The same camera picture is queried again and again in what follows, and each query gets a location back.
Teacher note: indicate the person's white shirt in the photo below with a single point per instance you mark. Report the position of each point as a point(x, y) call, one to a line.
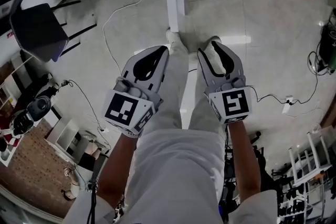
point(178, 178)

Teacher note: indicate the white floor socket strip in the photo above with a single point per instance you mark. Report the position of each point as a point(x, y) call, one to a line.
point(287, 105)

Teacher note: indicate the small white plug adapter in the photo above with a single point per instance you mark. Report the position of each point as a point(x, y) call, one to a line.
point(103, 129)

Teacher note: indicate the person's light grey trousers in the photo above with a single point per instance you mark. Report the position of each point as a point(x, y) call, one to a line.
point(170, 81)

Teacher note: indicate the black backpack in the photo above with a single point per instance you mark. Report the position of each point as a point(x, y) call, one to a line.
point(39, 107)

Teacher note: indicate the brown pegboard panel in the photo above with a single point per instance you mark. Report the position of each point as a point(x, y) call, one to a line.
point(34, 170)

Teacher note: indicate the white open cabinet box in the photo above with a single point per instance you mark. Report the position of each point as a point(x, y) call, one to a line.
point(60, 131)

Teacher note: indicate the white metal shelf rack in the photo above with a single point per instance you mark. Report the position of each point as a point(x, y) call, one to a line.
point(315, 152)

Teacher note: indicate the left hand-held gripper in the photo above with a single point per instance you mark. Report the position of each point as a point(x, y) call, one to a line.
point(120, 110)

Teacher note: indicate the person's right white shoe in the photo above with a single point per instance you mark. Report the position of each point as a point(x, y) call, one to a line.
point(214, 38)

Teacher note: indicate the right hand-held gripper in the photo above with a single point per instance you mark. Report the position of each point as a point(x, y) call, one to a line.
point(235, 105)

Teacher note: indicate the white wristband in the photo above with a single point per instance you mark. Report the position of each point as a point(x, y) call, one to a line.
point(130, 134)

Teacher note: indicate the person's right forearm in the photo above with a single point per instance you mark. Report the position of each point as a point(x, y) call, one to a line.
point(244, 160)

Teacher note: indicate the person's left forearm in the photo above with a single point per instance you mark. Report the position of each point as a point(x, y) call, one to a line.
point(115, 170)

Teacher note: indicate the dark blue chair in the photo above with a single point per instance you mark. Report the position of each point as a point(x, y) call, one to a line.
point(39, 31)

